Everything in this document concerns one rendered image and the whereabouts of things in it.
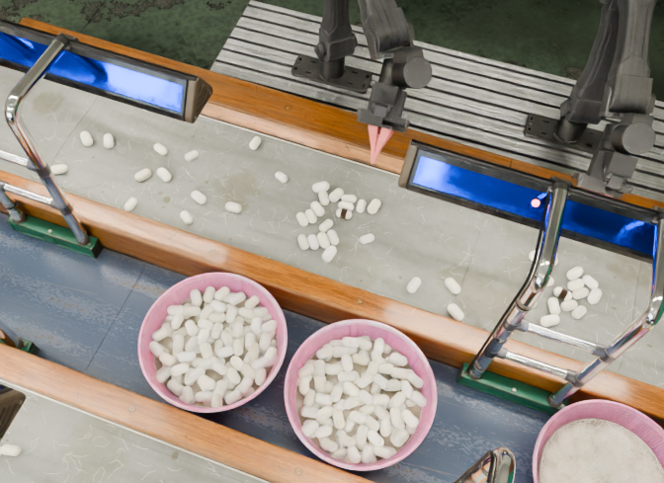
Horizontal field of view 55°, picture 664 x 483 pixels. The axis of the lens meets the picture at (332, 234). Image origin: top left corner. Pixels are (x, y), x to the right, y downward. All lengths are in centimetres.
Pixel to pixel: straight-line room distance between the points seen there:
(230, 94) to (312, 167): 27
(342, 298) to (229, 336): 22
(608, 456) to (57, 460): 93
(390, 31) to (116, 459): 90
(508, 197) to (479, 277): 34
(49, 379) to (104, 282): 25
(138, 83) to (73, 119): 48
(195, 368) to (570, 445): 68
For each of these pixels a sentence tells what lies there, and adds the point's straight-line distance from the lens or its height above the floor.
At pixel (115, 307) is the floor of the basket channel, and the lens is 135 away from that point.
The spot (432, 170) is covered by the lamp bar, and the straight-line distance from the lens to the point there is 99.
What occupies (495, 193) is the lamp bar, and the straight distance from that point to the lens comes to 99.
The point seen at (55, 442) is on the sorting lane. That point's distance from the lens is 122.
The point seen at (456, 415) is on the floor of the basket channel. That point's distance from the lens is 126.
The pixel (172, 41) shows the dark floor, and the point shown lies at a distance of 280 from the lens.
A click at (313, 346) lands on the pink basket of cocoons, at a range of 119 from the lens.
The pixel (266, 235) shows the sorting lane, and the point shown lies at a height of 74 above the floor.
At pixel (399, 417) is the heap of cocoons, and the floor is 74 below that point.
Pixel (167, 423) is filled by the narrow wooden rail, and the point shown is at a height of 76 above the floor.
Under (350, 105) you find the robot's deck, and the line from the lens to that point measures 161.
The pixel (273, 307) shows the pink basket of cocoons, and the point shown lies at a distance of 122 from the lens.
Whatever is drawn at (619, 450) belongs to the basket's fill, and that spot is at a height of 73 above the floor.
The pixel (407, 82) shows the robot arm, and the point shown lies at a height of 101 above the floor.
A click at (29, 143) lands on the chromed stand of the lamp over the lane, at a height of 104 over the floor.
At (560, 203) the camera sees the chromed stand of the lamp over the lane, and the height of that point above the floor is 112.
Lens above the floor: 186
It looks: 59 degrees down
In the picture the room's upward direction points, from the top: 4 degrees clockwise
